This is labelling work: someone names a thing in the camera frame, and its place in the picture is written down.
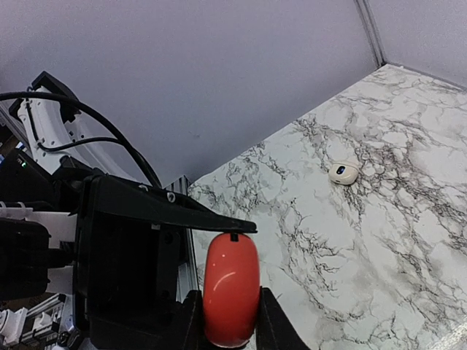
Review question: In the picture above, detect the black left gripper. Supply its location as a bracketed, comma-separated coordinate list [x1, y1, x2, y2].
[53, 167, 257, 349]

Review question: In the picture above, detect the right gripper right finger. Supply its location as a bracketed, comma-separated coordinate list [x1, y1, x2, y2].
[255, 287, 309, 350]

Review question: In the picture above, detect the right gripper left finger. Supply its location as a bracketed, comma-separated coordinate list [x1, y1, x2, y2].
[166, 290, 203, 349]

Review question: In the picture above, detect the red bottle cap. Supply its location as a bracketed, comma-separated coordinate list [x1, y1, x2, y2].
[203, 233, 260, 349]

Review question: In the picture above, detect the white earbud charging case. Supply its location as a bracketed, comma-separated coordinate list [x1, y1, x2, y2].
[328, 161, 360, 186]

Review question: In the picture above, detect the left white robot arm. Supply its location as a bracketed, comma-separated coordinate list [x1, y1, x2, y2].
[1, 72, 260, 349]

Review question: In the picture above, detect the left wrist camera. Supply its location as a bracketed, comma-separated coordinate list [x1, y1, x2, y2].
[1, 202, 77, 301]

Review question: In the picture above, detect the front aluminium rail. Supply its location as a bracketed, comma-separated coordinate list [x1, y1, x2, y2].
[0, 109, 200, 347]

